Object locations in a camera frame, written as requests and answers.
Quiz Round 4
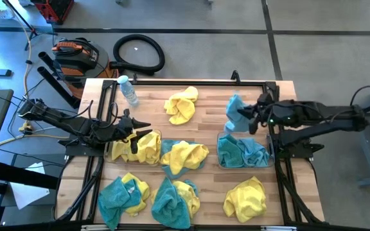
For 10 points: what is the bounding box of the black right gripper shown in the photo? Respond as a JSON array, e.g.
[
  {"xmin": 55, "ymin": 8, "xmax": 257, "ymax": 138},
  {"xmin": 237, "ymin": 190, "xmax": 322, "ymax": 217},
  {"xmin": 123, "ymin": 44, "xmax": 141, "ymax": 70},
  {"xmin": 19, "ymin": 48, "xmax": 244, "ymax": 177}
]
[{"xmin": 237, "ymin": 92, "xmax": 273, "ymax": 135}]

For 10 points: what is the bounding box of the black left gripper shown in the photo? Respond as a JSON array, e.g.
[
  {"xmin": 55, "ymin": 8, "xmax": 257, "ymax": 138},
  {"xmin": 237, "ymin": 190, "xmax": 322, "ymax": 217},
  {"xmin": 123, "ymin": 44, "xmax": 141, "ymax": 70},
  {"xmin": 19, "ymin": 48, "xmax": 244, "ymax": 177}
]
[{"xmin": 114, "ymin": 108, "xmax": 153, "ymax": 155}]

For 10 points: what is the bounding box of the water bottle with blue cap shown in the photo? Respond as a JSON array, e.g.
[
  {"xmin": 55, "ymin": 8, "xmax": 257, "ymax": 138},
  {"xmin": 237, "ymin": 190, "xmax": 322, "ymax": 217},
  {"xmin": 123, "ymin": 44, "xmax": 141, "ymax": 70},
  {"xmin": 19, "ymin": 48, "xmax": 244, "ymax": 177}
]
[{"xmin": 116, "ymin": 75, "xmax": 140, "ymax": 108}]

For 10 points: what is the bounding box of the orange black vacuum cleaner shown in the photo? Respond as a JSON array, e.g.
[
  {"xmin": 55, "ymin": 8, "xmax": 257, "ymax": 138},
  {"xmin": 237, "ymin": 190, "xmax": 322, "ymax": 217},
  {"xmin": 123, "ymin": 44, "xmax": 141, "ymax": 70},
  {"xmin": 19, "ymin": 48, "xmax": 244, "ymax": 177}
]
[{"xmin": 50, "ymin": 37, "xmax": 120, "ymax": 100}]

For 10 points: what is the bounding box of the black vacuum wand tube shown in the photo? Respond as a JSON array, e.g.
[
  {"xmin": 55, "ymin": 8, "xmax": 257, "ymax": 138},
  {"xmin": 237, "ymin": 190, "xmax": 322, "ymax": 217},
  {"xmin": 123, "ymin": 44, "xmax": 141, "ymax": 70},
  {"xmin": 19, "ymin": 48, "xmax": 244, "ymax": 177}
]
[
  {"xmin": 38, "ymin": 51, "xmax": 64, "ymax": 81},
  {"xmin": 37, "ymin": 66, "xmax": 80, "ymax": 107}
]

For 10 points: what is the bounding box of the grey-legged workbench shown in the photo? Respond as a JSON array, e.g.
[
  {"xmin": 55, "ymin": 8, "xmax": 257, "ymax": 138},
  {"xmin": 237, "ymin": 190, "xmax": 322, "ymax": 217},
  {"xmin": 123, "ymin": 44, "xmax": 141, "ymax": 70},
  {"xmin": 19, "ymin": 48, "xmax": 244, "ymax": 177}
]
[{"xmin": 333, "ymin": 81, "xmax": 370, "ymax": 187}]

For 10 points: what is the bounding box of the white paper sheet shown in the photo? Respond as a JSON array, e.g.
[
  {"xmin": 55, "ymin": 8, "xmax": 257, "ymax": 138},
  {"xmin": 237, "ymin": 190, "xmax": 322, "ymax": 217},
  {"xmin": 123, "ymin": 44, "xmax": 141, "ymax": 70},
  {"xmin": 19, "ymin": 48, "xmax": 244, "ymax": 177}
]
[{"xmin": 10, "ymin": 162, "xmax": 51, "ymax": 210}]

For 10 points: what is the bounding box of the black desk beam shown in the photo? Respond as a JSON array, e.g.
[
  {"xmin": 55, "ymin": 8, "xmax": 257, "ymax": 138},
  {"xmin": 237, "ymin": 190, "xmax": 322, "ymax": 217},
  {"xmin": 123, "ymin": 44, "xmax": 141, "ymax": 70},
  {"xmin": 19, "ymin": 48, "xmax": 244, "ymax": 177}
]
[{"xmin": 0, "ymin": 159, "xmax": 60, "ymax": 191}]

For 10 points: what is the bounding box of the black tripod stand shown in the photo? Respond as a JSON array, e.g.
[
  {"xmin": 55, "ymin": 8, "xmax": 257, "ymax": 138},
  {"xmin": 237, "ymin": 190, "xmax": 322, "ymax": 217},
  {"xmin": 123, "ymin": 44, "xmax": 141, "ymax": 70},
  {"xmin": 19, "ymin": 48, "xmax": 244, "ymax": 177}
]
[{"xmin": 1, "ymin": 0, "xmax": 59, "ymax": 51}]

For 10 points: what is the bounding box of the red black tool box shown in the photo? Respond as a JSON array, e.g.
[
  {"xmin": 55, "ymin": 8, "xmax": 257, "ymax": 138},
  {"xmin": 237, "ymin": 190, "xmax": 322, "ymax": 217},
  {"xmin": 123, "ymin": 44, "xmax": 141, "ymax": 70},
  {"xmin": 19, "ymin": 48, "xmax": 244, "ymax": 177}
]
[{"xmin": 30, "ymin": 0, "xmax": 75, "ymax": 25}]

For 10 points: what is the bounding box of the black aluminium table frame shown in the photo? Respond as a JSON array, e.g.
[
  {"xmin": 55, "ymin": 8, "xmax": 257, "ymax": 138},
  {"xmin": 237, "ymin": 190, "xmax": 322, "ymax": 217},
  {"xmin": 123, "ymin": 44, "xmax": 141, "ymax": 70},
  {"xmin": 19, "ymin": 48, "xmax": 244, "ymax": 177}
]
[{"xmin": 55, "ymin": 78, "xmax": 326, "ymax": 231}]

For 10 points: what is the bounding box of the black vacuum hose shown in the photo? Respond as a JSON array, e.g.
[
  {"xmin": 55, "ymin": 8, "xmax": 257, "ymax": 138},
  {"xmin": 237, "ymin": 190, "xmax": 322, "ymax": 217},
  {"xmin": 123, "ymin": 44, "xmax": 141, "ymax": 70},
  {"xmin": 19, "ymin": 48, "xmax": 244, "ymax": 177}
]
[{"xmin": 109, "ymin": 33, "xmax": 166, "ymax": 76}]

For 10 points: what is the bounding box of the cream extension cable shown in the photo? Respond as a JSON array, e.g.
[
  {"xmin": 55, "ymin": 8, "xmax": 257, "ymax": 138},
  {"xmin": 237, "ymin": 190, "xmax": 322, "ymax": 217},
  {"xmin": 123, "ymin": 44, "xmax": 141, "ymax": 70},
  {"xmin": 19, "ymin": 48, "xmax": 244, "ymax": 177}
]
[{"xmin": 0, "ymin": 1, "xmax": 33, "ymax": 148}]

